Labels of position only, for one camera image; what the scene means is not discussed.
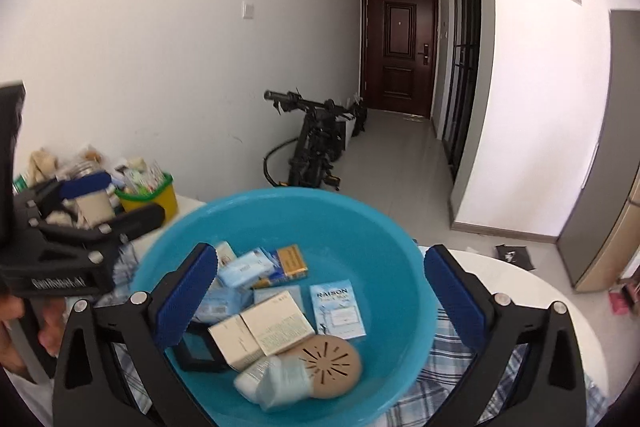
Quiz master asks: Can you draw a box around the blue white tissue pack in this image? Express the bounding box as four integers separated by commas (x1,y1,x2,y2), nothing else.
217,247,276,289

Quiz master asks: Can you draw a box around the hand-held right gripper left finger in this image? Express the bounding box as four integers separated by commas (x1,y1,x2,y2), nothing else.
52,243,236,427

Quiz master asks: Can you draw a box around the blue plaid cloth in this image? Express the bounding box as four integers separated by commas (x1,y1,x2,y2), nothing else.
95,232,608,427

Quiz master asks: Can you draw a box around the white shirt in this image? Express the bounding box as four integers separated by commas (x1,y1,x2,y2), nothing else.
2,369,55,427

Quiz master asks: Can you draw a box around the pink item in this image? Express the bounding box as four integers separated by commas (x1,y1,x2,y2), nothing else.
609,279,640,315

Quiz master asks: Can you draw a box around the person's left hand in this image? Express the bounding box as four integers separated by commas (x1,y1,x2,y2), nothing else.
0,294,68,375

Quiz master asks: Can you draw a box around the dark brown entrance door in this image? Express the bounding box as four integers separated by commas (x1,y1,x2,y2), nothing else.
361,0,439,118

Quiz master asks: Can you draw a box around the pale blue flat box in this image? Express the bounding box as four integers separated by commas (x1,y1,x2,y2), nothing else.
252,285,305,318

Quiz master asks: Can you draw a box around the beige paper cup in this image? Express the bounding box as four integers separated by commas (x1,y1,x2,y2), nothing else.
75,189,116,228

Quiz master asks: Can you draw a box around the beige plush toy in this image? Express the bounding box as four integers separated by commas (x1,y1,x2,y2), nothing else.
27,148,63,185

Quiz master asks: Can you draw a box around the black framed glass door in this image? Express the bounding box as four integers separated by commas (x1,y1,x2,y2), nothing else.
440,0,483,182

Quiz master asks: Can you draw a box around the pale blue cigarette pack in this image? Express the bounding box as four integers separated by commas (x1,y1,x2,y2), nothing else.
309,279,367,340

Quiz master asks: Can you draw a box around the silver lidded jar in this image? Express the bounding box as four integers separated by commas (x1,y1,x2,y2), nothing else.
65,159,101,180

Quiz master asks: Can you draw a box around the beige round slotted disc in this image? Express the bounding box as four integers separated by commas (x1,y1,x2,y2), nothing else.
300,333,363,400

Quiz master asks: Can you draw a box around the black square frame case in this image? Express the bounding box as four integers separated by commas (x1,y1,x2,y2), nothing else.
177,324,236,373

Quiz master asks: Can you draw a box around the cream cardboard box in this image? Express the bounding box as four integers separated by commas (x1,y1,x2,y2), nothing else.
207,303,317,373

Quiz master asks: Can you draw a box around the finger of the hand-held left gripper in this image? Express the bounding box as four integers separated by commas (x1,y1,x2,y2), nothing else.
14,172,112,228
35,204,166,258

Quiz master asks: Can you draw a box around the bundle of small packets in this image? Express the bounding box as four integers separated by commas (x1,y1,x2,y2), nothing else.
117,157,168,195

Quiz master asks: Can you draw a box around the black folding electric bike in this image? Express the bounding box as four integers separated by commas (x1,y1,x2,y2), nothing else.
263,89,368,192

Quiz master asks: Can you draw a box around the gold cigarette pack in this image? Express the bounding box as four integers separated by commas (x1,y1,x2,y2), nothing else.
274,244,308,280

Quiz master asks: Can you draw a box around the grey refrigerator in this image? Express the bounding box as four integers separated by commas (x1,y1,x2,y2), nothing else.
557,9,640,293

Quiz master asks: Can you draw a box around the yellow basket green rim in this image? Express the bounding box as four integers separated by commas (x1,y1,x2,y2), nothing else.
115,173,179,215

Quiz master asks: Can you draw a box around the white tissue packet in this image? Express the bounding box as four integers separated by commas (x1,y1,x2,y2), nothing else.
234,354,313,412

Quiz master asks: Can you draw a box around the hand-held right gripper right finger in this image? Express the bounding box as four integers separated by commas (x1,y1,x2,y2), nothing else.
424,244,588,427

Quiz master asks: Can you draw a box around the blue plastic basin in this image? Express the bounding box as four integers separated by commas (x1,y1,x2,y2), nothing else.
129,187,440,425

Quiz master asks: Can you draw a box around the white baby cream box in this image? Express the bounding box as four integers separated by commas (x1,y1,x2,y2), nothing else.
212,241,237,273

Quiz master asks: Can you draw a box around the black bag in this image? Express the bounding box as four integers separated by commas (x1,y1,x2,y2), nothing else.
495,244,537,270

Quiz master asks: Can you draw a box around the pale blue wipes packet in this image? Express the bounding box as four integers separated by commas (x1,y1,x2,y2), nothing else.
192,287,251,325

